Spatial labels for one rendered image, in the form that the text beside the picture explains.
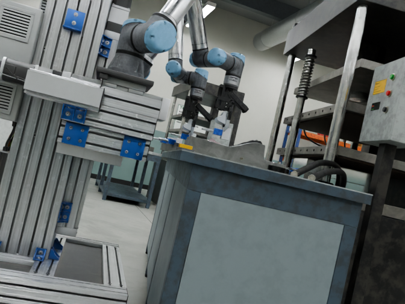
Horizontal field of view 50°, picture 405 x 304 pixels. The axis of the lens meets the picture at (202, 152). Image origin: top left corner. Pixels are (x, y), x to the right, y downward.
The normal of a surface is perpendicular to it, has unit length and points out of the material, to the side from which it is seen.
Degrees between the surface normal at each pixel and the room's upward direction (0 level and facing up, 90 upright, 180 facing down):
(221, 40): 90
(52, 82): 90
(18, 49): 90
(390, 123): 90
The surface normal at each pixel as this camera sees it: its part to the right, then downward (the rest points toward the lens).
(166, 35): 0.62, 0.24
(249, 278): 0.12, 0.00
